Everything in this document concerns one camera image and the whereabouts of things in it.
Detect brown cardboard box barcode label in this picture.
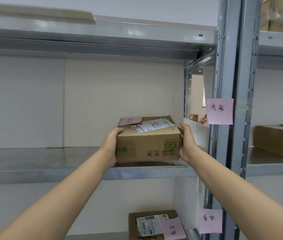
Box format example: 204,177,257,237
128,210,187,240

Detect white barcode shipping label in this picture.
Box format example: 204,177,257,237
136,214,169,238

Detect brown cardboard box green print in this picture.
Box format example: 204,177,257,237
115,116,182,163

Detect person's left hand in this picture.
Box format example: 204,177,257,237
99,127,124,169

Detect grey metal shelf rack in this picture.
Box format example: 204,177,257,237
241,0,283,240
0,0,258,240

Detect person's left forearm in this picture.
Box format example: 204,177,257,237
0,148,117,240

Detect crumpled white shipping label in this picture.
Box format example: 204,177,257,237
131,118,175,133

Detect small pink sticky note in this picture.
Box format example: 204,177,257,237
119,116,142,126

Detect large plain brown cardboard box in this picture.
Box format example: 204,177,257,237
253,124,283,163

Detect pink sticky note handwritten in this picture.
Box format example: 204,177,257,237
206,98,234,125
199,208,223,234
162,217,184,240

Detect person's right forearm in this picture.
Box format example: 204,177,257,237
182,144,283,240

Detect person's right hand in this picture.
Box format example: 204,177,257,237
177,123,199,164

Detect wrapped brown cardboard boxes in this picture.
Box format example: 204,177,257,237
260,0,283,34

